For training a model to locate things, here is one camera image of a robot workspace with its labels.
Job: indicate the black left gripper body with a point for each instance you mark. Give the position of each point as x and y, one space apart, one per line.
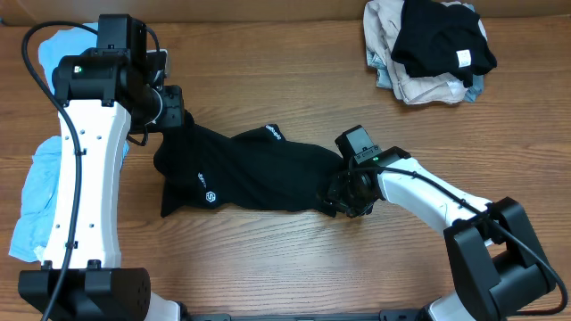
172 107

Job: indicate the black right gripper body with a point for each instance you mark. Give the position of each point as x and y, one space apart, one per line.
347 194

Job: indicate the black t-shirt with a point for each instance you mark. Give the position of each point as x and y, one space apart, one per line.
257 170

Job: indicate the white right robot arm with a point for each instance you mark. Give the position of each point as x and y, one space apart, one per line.
498 266

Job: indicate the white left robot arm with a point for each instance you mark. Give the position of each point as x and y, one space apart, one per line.
104 96

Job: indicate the light blue t-shirt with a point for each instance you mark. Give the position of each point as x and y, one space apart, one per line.
46 198

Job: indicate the folded black garment with tag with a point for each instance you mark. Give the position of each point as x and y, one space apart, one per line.
435 39

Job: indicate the folded beige garment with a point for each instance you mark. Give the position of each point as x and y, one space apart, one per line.
382 24

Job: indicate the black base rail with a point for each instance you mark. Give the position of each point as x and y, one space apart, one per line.
308 317

